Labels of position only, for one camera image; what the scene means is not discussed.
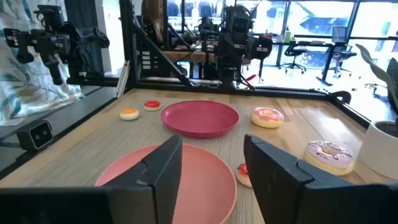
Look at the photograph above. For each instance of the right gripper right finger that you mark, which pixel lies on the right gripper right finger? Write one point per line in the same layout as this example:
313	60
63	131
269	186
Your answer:
280	193

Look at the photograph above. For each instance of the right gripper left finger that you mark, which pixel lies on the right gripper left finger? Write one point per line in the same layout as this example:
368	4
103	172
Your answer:
155	186

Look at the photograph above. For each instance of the small red frosted donut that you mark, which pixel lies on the small red frosted donut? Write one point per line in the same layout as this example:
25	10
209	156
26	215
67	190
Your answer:
148	107
242	178

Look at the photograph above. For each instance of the large lilac frosted donut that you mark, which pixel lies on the large lilac frosted donut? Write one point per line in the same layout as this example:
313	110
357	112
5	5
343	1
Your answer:
339	163

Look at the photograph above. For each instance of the large pink frosted donut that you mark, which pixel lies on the large pink frosted donut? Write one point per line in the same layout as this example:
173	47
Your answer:
261	123

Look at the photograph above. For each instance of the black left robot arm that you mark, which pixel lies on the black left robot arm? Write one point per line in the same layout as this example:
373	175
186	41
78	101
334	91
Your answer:
231	49

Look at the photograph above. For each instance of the black background robot arm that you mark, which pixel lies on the black background robot arm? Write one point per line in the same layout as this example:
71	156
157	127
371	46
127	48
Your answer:
49	43

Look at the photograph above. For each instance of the light pink round plate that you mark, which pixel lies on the light pink round plate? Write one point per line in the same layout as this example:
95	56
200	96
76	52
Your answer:
205	186

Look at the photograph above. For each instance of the grey woven table mat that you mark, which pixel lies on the grey woven table mat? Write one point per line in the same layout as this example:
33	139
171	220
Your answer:
93	149

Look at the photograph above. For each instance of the small orange frosted donut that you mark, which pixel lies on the small orange frosted donut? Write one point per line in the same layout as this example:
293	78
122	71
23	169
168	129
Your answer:
129	115

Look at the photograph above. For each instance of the dark red round plate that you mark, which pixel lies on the dark red round plate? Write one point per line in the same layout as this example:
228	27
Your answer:
199	118

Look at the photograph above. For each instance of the white plant pot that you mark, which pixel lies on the white plant pot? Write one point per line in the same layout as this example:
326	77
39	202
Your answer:
376	155

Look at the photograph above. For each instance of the white leaning board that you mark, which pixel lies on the white leaning board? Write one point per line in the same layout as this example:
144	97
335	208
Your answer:
122	81

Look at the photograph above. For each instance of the wooden background table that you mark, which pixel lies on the wooden background table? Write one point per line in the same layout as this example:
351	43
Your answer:
186	56

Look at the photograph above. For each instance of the black office desk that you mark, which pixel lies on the black office desk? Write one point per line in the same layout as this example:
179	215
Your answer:
328	62

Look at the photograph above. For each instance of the black office chair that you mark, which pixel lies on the black office chair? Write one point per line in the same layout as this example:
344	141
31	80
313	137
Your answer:
293	51

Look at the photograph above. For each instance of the grey office chair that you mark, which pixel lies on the grey office chair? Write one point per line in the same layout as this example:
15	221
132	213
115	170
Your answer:
340	54

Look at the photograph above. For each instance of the green bottle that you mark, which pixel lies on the green bottle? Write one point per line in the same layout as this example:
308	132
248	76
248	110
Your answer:
288	36

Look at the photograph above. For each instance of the green broad-leaf plant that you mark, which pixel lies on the green broad-leaf plant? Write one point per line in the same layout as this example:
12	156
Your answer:
388	77

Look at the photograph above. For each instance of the leaf-patterned curtain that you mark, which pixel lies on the leaf-patterned curtain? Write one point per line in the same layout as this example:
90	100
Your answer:
25	93

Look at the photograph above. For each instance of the person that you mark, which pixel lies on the person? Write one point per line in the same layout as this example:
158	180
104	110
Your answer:
152	18

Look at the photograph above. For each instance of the black table-level camera box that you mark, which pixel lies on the black table-level camera box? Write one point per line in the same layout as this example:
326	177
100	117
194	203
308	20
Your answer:
37	137

